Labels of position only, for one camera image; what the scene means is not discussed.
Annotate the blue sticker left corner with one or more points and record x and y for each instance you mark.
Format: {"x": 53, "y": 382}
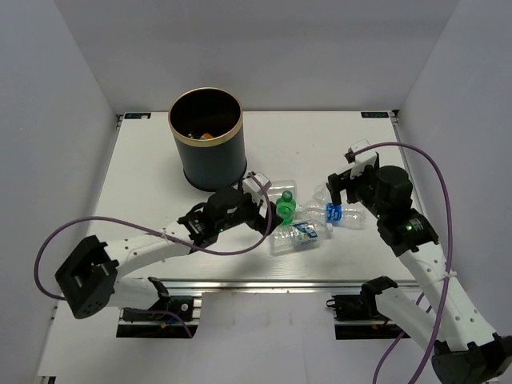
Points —
{"x": 137, "y": 116}

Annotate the clear jar with silver lid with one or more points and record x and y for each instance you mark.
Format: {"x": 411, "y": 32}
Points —
{"x": 278, "y": 187}

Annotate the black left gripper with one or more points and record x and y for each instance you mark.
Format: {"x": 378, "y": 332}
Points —
{"x": 254, "y": 206}

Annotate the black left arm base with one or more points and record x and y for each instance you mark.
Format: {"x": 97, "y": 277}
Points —
{"x": 178, "y": 318}

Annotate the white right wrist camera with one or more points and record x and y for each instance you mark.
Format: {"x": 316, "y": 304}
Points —
{"x": 350, "y": 155}

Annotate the dark bin with gold rim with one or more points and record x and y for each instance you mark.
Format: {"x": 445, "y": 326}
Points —
{"x": 209, "y": 164}

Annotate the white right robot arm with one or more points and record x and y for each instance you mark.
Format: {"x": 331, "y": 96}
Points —
{"x": 458, "y": 342}

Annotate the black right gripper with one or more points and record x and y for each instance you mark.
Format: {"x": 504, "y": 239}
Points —
{"x": 336, "y": 183}

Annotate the green plastic bottle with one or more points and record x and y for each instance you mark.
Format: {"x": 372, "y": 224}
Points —
{"x": 286, "y": 207}

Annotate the blue sticker corner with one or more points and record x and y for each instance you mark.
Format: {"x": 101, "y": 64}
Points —
{"x": 374, "y": 114}
{"x": 137, "y": 116}

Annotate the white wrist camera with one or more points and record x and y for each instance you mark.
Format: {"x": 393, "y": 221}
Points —
{"x": 254, "y": 188}
{"x": 350, "y": 155}

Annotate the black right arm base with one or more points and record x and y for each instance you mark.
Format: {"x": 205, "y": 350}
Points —
{"x": 356, "y": 316}

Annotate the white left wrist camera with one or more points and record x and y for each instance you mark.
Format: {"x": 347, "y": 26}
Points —
{"x": 254, "y": 188}

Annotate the clear bottle green white label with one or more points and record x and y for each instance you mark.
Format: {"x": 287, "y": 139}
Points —
{"x": 299, "y": 236}

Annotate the clear bottle blue label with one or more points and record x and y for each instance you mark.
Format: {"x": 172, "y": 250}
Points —
{"x": 338, "y": 216}

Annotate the blue sticker right corner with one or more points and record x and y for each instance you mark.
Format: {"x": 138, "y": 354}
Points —
{"x": 374, "y": 114}

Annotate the aluminium rail front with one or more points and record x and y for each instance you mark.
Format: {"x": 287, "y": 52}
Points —
{"x": 260, "y": 285}

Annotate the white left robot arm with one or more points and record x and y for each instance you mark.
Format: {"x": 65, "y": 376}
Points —
{"x": 97, "y": 274}

